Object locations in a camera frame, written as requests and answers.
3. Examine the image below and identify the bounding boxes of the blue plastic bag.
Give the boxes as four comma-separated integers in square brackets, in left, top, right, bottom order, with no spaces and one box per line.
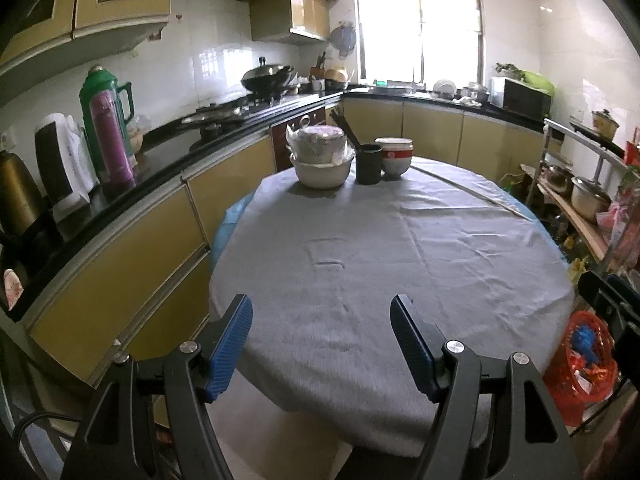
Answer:
[572,327,603,368]

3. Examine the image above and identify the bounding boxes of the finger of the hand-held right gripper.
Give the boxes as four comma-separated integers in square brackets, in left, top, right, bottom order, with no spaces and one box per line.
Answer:
[580,270,640,333]
[612,330,640,388]

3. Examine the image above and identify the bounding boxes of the window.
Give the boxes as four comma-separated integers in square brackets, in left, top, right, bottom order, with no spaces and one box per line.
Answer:
[352,0,486,86]

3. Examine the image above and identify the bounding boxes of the green bag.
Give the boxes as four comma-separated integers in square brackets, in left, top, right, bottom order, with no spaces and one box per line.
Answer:
[522,71,556,98]

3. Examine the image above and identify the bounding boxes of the steel pans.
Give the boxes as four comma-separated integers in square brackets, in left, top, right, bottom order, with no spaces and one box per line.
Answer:
[460,82,490,103]

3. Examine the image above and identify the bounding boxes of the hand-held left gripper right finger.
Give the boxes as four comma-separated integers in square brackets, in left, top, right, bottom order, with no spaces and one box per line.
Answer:
[389,294,583,480]

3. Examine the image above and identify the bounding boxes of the dark pot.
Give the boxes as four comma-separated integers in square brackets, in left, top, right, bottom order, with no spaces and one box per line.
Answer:
[542,162,576,196]

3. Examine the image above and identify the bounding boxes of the red patterned packet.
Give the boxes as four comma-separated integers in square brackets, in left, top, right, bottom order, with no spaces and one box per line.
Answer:
[597,200,640,266]

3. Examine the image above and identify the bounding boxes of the yellow base cabinets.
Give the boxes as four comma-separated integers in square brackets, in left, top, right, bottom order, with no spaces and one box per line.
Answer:
[25,95,548,386]

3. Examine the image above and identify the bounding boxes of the pink thermos bottle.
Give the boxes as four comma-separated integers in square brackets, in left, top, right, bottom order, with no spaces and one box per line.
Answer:
[91,91,136,186]

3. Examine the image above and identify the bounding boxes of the cream lidded pot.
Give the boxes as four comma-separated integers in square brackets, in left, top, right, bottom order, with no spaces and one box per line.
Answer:
[592,109,621,136]

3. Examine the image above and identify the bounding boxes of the grey tablecloth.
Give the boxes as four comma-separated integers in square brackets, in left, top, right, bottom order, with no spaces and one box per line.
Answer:
[209,155,576,458]

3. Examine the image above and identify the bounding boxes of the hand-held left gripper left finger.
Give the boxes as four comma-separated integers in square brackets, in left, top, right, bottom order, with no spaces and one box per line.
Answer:
[60,292,255,480]

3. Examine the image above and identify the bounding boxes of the red plastic basket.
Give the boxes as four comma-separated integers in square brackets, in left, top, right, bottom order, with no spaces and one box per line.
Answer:
[544,310,621,423]

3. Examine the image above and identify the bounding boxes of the clear bag of food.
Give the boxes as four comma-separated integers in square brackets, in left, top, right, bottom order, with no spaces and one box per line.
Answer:
[127,114,153,153]

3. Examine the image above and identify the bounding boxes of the hanging round strainer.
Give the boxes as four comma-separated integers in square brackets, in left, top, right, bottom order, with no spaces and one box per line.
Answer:
[330,21,358,58]

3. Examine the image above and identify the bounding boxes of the microwave oven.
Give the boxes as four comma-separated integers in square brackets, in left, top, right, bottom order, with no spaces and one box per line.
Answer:
[491,76,553,120]

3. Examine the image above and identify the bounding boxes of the blue table cover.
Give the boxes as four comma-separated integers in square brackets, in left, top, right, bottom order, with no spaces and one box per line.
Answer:
[212,195,568,271]

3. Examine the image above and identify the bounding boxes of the plastic-covered bowl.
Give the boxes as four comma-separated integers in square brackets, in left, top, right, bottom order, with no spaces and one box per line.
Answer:
[286,125,348,163]

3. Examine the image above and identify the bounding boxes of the gas stove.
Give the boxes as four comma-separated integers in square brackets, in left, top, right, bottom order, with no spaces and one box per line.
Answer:
[177,97,301,133]

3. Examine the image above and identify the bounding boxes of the green thermos jug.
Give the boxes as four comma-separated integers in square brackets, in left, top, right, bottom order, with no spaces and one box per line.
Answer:
[80,65,136,161]

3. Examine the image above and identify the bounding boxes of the stacked white red-banded bowls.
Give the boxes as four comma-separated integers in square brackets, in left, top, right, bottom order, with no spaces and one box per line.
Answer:
[375,137,415,180]

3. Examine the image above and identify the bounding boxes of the black lidded wok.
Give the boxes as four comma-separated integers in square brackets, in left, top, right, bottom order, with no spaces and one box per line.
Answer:
[241,56,295,93]

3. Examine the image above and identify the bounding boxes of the brass kettle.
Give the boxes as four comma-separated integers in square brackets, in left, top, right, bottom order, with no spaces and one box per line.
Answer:
[0,150,46,241]

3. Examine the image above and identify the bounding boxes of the yellow plastic bag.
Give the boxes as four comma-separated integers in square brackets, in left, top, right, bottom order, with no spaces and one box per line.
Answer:
[565,257,591,281]

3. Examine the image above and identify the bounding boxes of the thin wooden stick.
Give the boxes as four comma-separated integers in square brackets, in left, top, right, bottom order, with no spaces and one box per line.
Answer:
[422,166,532,222]

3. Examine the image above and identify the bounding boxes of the white basin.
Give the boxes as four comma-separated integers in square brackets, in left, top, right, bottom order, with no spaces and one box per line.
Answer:
[290,152,356,190]

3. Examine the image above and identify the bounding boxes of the yellow plain wall cabinet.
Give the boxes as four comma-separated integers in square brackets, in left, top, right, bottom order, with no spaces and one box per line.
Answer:
[250,0,333,46]

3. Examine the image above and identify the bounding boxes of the white black electric appliance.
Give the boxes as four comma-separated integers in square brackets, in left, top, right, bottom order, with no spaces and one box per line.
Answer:
[34,112,100,223]

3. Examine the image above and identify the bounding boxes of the black kitchen countertop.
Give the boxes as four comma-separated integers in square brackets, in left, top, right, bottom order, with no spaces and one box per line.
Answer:
[0,85,551,321]

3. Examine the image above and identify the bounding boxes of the steel stockpot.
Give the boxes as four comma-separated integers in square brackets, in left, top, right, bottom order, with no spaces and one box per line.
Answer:
[570,176,613,223]

